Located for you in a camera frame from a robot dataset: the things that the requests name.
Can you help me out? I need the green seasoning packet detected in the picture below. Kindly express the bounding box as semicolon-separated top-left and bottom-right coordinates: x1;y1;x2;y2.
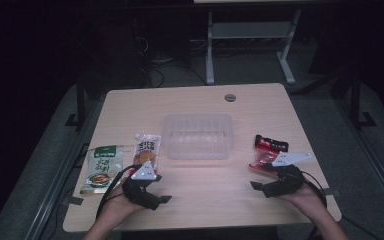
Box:
79;144;125;195

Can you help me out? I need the person's right hand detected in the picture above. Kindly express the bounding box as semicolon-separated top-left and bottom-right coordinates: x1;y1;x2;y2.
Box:
278;181;327;218

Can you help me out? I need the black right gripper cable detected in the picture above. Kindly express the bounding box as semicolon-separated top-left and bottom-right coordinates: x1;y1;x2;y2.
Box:
300;170;328;240

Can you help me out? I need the bundle of floor cables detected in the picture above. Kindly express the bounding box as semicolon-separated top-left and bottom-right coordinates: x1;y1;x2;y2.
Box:
136;34;211;88

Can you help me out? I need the black metal stand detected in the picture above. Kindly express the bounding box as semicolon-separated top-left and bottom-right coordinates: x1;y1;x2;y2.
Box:
348;64;378;130

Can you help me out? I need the person's left hand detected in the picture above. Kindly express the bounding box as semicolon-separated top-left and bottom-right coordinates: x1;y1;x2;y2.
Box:
102;184;147;224

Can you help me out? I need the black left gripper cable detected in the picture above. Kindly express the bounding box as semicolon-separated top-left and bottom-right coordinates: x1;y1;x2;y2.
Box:
95;164;143;220

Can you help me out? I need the white spout sauce pouch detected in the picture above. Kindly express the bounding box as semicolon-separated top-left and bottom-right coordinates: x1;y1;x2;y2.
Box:
128;133;162;177

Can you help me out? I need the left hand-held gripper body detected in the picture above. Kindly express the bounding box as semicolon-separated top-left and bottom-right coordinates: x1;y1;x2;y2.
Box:
122;160;163;211

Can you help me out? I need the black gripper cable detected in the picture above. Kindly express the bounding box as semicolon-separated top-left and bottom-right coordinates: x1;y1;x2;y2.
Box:
95;164;143;220
300;170;328;240

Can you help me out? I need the white metal desk frame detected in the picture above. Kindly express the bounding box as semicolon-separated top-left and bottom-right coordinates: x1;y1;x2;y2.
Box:
193;0;335;86

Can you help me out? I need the red and black snack packet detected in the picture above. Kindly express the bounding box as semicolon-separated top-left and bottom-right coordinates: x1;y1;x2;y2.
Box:
248;134;290;176

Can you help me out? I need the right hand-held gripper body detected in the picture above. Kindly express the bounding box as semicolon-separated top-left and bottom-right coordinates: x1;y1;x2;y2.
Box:
261;152;314;199

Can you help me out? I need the clear plastic divided container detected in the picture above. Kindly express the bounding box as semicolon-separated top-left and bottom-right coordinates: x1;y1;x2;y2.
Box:
161;113;235;161

